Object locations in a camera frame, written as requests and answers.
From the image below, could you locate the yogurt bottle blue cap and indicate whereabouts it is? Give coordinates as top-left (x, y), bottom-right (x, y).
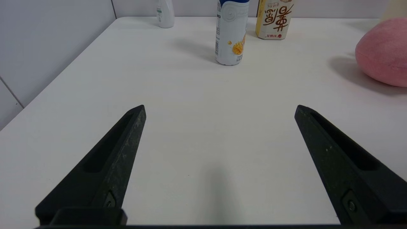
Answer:
top-left (215, 0), bottom-right (250, 66)

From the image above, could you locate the yellow potato chips box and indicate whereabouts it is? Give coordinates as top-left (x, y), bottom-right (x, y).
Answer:
top-left (255, 0), bottom-right (295, 40)

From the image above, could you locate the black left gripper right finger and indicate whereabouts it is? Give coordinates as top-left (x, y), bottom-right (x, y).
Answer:
top-left (294, 105), bottom-right (407, 225)

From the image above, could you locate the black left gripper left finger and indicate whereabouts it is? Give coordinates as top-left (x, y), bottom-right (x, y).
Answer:
top-left (35, 105), bottom-right (147, 225)

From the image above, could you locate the pink peach plush toy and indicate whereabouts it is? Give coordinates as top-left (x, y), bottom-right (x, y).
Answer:
top-left (355, 17), bottom-right (407, 88)

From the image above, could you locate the small clear bottle grey cap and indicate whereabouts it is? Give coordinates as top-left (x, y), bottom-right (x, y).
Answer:
top-left (156, 0), bottom-right (175, 29)

